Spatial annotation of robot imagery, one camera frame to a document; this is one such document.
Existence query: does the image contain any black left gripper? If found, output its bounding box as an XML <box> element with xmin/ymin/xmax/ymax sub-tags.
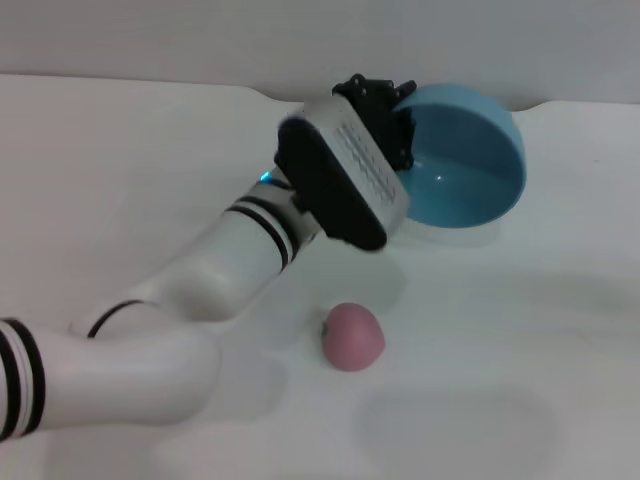
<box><xmin>331</xmin><ymin>73</ymin><xmax>419</xmax><ymax>172</ymax></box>

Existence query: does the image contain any blue bowl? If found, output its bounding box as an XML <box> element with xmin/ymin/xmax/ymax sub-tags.
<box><xmin>391</xmin><ymin>83</ymin><xmax>528</xmax><ymax>229</ymax></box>

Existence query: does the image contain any pink toy peach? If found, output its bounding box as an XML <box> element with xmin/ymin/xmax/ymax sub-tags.
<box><xmin>320</xmin><ymin>301</ymin><xmax>387</xmax><ymax>373</ymax></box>

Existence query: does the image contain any black and white left wrist camera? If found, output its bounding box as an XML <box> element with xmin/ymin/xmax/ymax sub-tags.
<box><xmin>273</xmin><ymin>96</ymin><xmax>412</xmax><ymax>252</ymax></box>

